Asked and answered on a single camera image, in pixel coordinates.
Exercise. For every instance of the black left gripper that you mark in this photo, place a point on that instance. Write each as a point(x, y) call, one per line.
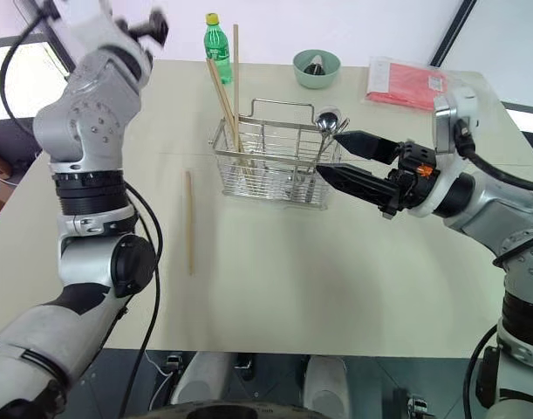
point(159, 27)

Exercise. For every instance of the white rounded robot leg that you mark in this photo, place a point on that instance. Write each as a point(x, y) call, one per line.
point(325, 384)
point(200, 379)

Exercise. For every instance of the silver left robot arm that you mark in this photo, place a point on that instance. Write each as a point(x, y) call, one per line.
point(87, 113)

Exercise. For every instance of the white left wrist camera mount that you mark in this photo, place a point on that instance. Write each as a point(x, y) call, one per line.
point(96, 26)

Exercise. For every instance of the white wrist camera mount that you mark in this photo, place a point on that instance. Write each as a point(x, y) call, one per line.
point(471, 100)
point(96, 26)

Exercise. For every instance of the dark window frame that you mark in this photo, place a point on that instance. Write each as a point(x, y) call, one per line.
point(453, 28)

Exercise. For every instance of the pale green bowl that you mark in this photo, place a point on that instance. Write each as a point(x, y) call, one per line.
point(303, 74)

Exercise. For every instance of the dark rounded robot body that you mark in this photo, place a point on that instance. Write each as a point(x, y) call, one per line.
point(222, 411)

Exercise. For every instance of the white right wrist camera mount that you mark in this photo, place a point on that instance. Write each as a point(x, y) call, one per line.
point(471, 100)

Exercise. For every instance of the black object in bowl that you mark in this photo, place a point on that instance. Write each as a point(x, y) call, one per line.
point(315, 65)

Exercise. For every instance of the metal spoon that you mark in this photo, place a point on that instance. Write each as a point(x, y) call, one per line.
point(327, 122)

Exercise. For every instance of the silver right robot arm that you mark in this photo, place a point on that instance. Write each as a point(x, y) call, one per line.
point(493, 205)

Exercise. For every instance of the green plastic soda bottle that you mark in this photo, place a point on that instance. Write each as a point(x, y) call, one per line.
point(217, 46)

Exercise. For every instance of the wooden chopstick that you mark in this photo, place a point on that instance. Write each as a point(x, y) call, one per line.
point(189, 222)
point(221, 98)
point(229, 118)
point(236, 70)

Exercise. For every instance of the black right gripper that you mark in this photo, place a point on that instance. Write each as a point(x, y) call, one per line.
point(412, 174)

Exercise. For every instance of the red packet in clear bag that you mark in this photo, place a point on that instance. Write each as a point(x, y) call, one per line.
point(405, 83)

